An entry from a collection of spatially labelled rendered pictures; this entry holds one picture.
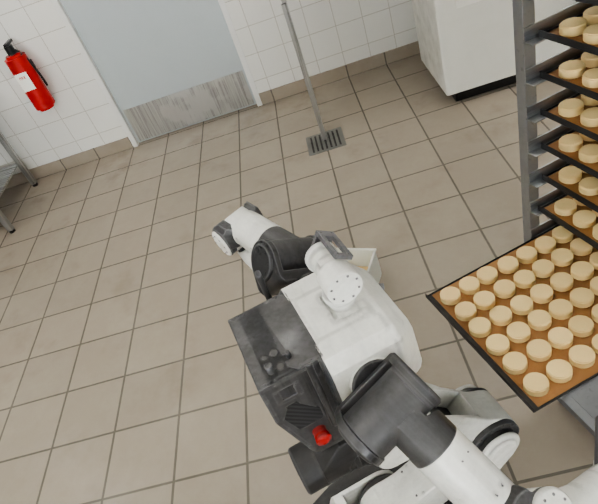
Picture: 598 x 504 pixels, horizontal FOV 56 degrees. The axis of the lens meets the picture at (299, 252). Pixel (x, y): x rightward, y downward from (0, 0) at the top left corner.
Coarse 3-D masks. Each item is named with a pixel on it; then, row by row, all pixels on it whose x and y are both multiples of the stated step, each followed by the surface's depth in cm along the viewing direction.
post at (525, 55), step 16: (512, 0) 111; (528, 0) 110; (528, 16) 111; (528, 48) 116; (528, 64) 118; (528, 96) 122; (528, 128) 127; (528, 160) 133; (528, 192) 139; (528, 208) 142; (528, 224) 146
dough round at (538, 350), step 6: (534, 342) 122; (540, 342) 122; (546, 342) 121; (528, 348) 121; (534, 348) 121; (540, 348) 120; (546, 348) 120; (528, 354) 121; (534, 354) 120; (540, 354) 119; (546, 354) 119; (534, 360) 121; (540, 360) 120; (546, 360) 120
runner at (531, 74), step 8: (568, 48) 119; (552, 56) 119; (560, 56) 120; (568, 56) 120; (576, 56) 121; (536, 64) 118; (544, 64) 119; (552, 64) 120; (560, 64) 121; (528, 72) 119; (536, 72) 119; (528, 80) 120; (536, 80) 119; (544, 80) 118
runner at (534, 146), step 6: (558, 126) 130; (564, 126) 131; (546, 132) 130; (552, 132) 130; (558, 132) 131; (564, 132) 132; (534, 138) 130; (540, 138) 130; (546, 138) 131; (552, 138) 132; (528, 144) 130; (534, 144) 130; (540, 144) 131; (528, 150) 131; (534, 150) 131; (540, 150) 130; (534, 156) 130
